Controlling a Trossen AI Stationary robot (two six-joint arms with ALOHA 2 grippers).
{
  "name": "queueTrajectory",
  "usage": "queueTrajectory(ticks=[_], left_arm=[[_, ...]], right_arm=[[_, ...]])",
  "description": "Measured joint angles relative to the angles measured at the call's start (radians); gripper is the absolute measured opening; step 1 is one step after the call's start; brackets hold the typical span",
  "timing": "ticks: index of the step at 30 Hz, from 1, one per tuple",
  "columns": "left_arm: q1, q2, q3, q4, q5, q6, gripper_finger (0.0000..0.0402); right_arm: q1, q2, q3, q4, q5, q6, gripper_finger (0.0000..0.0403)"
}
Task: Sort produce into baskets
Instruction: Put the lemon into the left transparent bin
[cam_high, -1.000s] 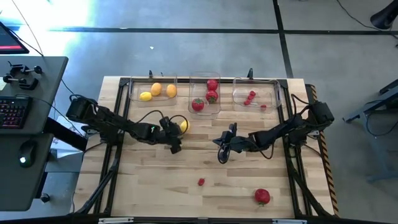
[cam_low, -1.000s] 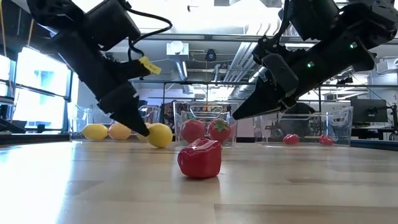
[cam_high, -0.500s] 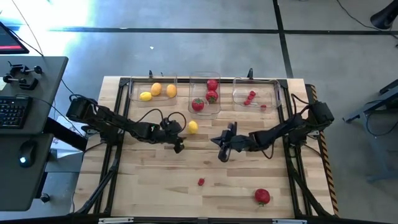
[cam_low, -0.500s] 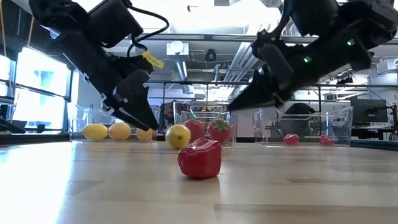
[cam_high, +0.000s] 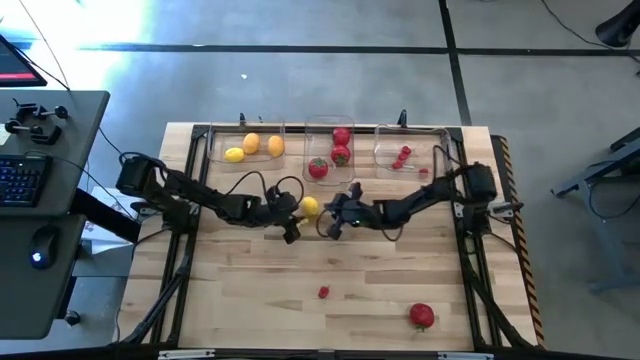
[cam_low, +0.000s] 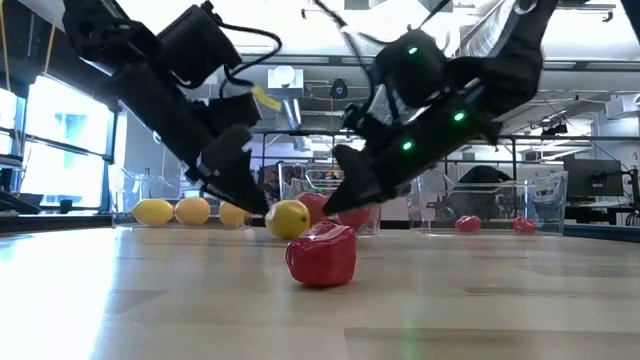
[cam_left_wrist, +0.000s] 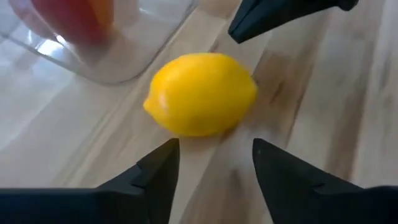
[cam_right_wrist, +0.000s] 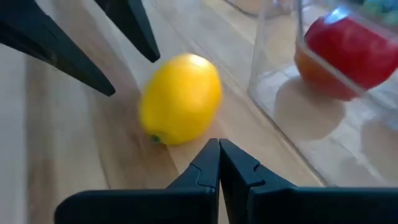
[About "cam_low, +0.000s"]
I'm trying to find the yellow tag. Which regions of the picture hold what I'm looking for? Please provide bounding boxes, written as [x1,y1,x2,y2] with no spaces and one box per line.
[251,85,282,112]

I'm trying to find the clear plastic basket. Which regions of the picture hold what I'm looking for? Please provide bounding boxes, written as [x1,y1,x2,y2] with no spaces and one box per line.
[408,169,570,236]
[278,162,382,236]
[119,167,259,230]

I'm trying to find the white ceiling box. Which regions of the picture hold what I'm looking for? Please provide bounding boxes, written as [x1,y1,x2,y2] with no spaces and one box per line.
[267,66,305,91]

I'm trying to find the red tomato with green stem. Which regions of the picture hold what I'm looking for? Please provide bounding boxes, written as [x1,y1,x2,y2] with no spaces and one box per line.
[294,192,329,226]

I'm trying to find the yellow cord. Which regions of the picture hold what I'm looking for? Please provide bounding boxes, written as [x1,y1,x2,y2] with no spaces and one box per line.
[43,23,56,75]

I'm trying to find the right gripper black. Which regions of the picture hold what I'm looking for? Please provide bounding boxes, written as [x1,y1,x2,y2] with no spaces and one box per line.
[322,103,452,216]

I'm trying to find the yellow lemon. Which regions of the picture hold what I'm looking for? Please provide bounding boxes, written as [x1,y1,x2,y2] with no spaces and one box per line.
[131,198,175,226]
[264,199,311,241]

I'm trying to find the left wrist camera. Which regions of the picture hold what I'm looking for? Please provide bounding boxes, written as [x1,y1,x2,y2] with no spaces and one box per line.
[207,92,264,135]

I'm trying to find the black office chair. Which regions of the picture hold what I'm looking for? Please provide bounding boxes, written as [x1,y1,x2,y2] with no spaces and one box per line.
[446,165,515,221]

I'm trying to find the black computer monitor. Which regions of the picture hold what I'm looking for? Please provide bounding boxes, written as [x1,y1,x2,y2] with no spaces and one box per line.
[563,158,625,199]

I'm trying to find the small red bell pepper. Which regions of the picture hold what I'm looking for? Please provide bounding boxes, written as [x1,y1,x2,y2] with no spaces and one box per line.
[512,216,539,235]
[285,221,358,288]
[454,215,483,234]

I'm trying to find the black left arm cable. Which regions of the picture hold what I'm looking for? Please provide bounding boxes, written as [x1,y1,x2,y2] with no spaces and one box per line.
[218,20,284,99]

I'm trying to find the black overhead camera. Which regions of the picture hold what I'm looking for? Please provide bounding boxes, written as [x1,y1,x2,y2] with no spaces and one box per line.
[329,78,350,100]

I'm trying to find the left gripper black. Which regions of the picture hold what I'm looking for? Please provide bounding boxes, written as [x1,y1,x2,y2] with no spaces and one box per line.
[143,96,271,216]

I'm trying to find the long ceiling light bar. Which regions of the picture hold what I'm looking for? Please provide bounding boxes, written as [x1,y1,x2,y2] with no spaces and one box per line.
[234,52,640,72]

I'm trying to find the orange fruit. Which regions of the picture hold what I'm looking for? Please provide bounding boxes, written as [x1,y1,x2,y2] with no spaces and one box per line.
[218,200,251,229]
[173,196,212,226]

